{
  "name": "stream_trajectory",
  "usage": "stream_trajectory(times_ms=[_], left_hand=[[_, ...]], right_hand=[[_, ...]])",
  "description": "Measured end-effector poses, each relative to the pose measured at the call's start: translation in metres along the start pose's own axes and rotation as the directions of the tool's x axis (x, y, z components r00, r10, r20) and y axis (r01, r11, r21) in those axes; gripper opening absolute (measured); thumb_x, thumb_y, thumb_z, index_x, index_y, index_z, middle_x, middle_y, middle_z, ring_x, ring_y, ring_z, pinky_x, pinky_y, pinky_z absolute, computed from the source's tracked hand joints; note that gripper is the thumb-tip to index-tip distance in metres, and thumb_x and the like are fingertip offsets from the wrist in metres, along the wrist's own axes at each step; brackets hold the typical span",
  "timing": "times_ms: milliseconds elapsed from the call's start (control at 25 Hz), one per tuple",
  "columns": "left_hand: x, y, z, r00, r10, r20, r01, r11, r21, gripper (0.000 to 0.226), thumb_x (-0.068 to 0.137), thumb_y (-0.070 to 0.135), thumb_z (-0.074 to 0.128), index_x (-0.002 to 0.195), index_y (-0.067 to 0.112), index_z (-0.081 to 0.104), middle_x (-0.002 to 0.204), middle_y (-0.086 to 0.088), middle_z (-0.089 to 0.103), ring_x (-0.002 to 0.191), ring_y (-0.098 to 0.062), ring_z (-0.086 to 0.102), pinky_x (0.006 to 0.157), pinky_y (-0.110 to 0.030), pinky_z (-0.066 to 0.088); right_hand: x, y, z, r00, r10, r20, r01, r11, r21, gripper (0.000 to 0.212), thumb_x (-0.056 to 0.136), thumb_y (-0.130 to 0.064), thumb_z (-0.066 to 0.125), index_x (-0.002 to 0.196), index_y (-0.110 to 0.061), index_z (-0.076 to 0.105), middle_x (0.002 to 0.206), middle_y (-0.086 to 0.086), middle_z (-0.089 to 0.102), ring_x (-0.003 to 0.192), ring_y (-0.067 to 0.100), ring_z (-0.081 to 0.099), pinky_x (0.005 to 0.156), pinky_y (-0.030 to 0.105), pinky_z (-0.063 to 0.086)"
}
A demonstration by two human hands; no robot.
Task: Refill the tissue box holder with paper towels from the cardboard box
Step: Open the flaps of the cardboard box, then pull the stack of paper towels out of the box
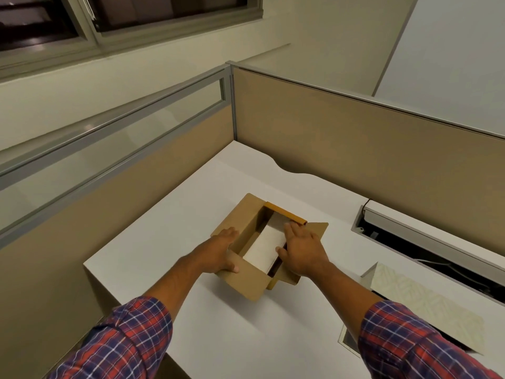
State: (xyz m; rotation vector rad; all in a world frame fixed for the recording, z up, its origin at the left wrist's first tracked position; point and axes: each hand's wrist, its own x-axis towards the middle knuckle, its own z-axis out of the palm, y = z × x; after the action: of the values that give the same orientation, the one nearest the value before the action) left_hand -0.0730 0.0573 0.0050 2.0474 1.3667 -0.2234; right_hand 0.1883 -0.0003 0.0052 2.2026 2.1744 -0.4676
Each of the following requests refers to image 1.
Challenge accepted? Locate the person's left hand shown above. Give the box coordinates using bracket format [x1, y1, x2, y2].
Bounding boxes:
[195, 227, 241, 276]

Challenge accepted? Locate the person's right hand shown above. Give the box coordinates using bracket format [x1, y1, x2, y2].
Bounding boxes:
[276, 222, 333, 277]

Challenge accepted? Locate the brown cardboard box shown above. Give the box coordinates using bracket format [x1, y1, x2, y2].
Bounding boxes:
[210, 193, 330, 303]

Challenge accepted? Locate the pale leaf-patterned box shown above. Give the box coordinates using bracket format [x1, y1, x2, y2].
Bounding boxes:
[361, 262, 485, 355]

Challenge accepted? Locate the grey desk cable tray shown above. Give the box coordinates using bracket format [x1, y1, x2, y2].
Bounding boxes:
[351, 199, 505, 305]

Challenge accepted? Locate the person's left forearm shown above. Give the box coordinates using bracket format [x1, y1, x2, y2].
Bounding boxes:
[47, 254, 211, 379]

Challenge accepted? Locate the beige desk partition panel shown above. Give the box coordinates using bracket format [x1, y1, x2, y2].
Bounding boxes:
[230, 62, 505, 269]

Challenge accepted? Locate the grey-framed window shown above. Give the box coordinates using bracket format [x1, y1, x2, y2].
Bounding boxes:
[0, 0, 264, 81]

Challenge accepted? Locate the person's right forearm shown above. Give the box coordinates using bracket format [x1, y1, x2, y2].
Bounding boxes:
[311, 260, 502, 379]

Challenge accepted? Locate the beige partition with glass strip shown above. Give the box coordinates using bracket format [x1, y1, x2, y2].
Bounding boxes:
[0, 62, 236, 344]

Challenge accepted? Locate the white inner box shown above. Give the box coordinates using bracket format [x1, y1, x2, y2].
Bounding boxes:
[242, 220, 293, 273]

